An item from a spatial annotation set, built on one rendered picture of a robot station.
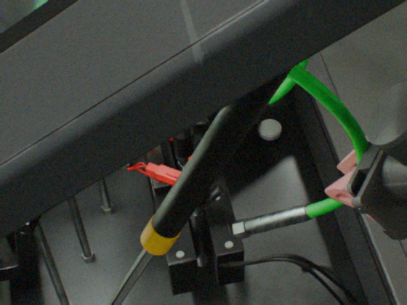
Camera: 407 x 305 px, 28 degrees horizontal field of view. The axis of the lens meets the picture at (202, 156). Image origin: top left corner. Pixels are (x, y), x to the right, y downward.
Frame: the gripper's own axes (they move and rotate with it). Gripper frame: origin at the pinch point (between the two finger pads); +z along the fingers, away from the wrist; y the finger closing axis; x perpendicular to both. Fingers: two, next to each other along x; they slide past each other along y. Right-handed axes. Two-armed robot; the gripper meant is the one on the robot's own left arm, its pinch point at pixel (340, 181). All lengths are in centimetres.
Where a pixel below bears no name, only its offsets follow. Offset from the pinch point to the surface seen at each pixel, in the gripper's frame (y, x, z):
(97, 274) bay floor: 13, 1, 48
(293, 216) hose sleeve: 3.8, 0.5, 5.7
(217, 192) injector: 0.9, -1.1, 22.0
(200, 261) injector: 6.1, 7.4, 33.6
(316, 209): 2.6, 1.1, 3.3
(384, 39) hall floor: -119, 75, 133
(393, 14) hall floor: -132, 75, 137
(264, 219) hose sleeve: 4.9, -0.5, 9.0
